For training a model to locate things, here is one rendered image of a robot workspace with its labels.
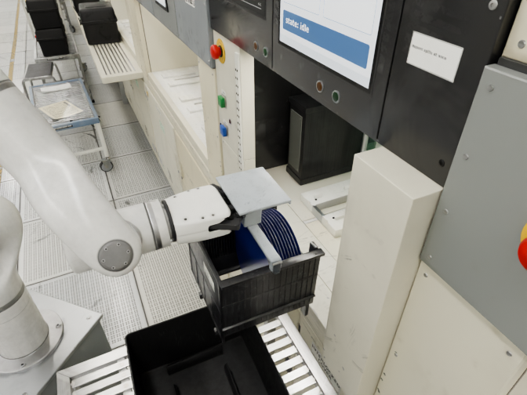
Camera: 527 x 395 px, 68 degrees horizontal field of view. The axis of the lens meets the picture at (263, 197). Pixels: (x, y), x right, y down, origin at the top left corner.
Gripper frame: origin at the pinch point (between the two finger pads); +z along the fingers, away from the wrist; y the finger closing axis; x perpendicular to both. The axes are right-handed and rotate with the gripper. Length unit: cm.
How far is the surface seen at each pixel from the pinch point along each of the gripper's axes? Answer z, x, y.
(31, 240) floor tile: -77, -126, -169
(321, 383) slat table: 11, -49, 16
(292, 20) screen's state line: 14.9, 26.7, -13.2
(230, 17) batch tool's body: 15, 21, -44
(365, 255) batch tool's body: 10.1, 0.5, 21.5
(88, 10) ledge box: -5, -22, -289
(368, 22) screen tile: 14.9, 30.8, 7.8
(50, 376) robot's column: -48, -49, -14
